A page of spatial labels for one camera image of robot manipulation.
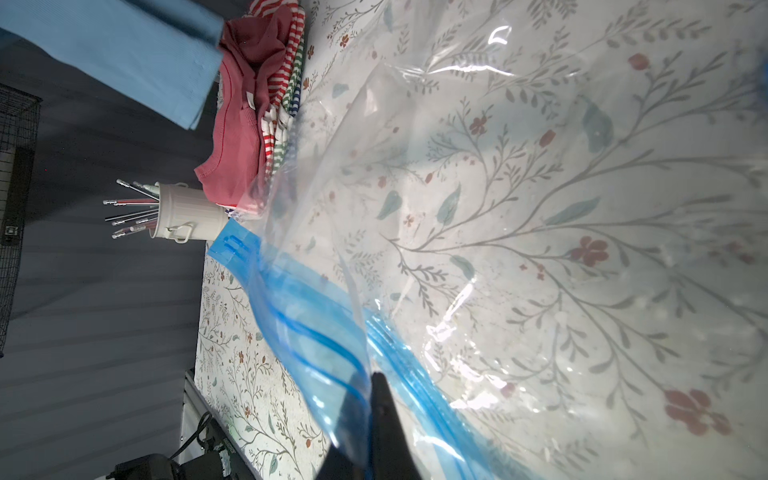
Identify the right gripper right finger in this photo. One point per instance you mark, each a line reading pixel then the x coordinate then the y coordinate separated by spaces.
pixel 390 457

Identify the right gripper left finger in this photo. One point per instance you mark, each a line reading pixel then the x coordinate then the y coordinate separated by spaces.
pixel 336 466

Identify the clear vacuum bag blue zipper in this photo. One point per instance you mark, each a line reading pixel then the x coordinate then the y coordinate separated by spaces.
pixel 550 220

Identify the green white striped tank top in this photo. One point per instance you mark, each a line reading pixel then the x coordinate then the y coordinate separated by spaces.
pixel 279 119

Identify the red white striped tank top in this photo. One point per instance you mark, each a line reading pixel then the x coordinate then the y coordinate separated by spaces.
pixel 277 83

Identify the maroon garment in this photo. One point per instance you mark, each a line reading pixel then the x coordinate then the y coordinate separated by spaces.
pixel 254 49

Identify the light blue garment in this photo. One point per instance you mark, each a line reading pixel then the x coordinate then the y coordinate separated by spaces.
pixel 161 54

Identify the white mug pen holder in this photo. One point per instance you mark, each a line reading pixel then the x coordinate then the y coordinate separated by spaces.
pixel 185 214

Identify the pens in mug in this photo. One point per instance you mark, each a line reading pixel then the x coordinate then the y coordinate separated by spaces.
pixel 138 214

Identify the black wire mesh basket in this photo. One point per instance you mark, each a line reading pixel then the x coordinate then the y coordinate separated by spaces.
pixel 20 115

